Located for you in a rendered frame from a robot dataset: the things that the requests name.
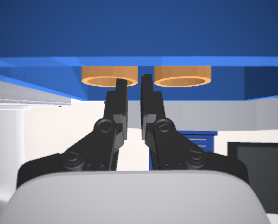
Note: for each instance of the blue plastic crate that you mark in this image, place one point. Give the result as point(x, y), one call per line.
point(45, 43)

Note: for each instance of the bronze bushing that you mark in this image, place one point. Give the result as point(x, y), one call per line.
point(181, 76)
point(106, 76)

